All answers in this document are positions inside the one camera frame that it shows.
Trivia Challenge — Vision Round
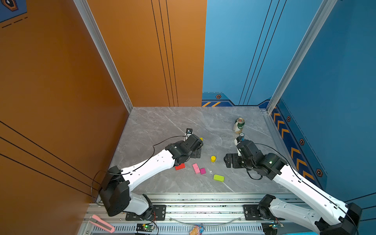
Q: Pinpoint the green beverage can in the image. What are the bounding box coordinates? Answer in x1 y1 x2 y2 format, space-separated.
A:
233 117 245 134

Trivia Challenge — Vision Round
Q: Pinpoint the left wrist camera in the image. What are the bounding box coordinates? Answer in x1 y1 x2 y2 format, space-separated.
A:
186 128 193 136

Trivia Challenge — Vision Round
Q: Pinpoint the aluminium corner post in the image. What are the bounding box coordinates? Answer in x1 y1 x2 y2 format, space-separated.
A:
73 0 133 114
266 0 337 115

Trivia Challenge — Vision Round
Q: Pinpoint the aluminium front rail frame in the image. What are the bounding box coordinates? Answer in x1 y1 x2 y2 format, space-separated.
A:
78 193 311 235

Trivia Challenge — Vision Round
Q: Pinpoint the left aluminium corner post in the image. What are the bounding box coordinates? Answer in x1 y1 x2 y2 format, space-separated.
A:
73 0 133 114

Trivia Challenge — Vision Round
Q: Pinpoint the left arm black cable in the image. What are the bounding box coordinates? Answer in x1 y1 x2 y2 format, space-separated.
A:
90 135 189 202

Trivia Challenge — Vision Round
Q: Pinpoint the red rectangular block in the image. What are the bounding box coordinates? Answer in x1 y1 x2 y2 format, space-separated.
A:
175 163 186 170

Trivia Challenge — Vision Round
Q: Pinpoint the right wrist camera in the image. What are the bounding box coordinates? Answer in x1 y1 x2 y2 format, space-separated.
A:
235 136 245 148

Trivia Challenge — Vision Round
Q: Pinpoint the right aluminium corner post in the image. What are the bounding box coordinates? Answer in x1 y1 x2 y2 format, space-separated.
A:
266 0 337 115

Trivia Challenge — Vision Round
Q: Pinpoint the right circuit board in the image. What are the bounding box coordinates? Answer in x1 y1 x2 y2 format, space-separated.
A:
269 222 284 230

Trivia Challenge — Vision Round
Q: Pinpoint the circuit board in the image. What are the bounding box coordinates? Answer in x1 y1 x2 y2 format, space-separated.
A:
269 222 284 230
136 224 156 235

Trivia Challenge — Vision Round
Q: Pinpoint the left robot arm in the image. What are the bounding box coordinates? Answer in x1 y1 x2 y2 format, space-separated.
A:
99 134 203 220

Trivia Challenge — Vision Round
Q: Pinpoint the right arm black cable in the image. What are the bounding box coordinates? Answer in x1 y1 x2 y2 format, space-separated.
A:
246 143 359 233

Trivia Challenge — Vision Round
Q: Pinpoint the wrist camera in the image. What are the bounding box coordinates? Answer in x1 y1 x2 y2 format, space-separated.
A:
235 136 245 148
186 128 193 136

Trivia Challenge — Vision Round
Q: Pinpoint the left circuit board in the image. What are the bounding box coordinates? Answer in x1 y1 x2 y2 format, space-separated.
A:
136 224 156 235

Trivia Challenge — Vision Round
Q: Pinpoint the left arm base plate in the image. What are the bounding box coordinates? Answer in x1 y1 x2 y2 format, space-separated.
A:
125 205 166 221

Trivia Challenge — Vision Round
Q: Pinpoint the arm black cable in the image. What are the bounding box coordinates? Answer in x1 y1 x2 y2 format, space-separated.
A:
246 143 359 233
90 135 189 202

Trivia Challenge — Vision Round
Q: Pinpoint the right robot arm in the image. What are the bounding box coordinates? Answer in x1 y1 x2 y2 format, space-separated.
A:
224 137 362 235

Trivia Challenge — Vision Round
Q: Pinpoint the pink handled tool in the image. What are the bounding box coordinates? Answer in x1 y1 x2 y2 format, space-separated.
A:
89 215 115 233

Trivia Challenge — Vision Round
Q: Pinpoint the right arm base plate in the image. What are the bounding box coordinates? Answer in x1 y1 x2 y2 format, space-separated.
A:
242 204 285 220

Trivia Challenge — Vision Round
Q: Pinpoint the lime green block front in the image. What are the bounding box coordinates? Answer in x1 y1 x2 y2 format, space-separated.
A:
213 174 225 183

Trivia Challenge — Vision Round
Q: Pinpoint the pink rectangular block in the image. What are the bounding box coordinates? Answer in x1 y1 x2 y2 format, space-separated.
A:
193 164 201 174

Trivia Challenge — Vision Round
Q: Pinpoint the colourful snack wrapper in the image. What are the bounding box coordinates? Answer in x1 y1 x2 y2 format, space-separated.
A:
189 225 205 235

